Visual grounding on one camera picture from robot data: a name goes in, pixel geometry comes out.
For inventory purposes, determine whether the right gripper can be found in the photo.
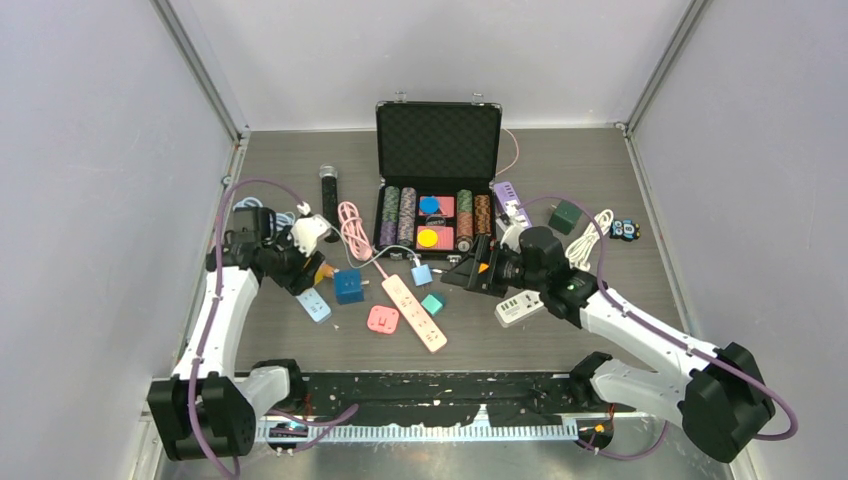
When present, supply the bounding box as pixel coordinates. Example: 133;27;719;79
442;235;546;300

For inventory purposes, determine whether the blue cube socket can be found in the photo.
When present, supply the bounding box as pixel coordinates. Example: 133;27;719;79
333;269;369;305

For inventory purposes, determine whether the teal small cube adapter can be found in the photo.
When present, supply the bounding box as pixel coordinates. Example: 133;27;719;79
421;293;446;316

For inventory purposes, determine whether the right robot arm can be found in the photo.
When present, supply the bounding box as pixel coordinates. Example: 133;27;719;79
442;227;776;463

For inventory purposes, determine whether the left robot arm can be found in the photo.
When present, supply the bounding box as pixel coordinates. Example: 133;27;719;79
147;207;330;461

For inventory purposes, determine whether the light blue power strip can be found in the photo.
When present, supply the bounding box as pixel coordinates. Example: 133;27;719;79
296;288;332;324

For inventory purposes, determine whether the yellow round chip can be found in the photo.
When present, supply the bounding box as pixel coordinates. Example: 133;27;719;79
416;229;439;248

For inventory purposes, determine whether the light blue usb charger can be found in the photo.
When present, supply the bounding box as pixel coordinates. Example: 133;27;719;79
410;264;433;287

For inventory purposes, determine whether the white power strip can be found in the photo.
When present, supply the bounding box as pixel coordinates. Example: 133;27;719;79
495;290;545;328

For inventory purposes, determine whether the purple power strip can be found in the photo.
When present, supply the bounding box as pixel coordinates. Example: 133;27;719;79
492;181;532;233

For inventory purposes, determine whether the blue round chip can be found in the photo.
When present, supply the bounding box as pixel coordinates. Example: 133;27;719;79
419;196;441;215

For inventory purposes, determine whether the pink power strip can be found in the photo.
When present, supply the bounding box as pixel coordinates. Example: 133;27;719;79
381;275;447;353

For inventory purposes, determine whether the black cylinder tube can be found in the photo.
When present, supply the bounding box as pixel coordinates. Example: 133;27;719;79
319;164;340;243

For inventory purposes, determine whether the pink square adapter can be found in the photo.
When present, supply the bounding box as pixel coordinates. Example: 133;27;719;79
366;305;400;335

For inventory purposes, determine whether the dark green cube adapter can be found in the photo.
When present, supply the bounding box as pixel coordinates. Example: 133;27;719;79
547;200;583;235

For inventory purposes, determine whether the black poker chip case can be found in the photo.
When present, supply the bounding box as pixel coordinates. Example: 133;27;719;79
374;101;502;260

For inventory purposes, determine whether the blue owl toy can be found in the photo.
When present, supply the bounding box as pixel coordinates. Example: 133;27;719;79
609;219;641;242

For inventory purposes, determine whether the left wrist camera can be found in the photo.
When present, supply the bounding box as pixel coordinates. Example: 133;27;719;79
290;202;331;257

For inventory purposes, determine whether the pink coiled cable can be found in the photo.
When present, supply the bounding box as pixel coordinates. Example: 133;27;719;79
337;201;392;280

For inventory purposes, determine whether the light blue coiled cable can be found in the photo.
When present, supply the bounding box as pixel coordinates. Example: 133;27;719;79
232;196;299;233

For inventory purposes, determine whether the white coiled cable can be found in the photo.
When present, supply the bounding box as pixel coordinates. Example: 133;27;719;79
564;209;615;273

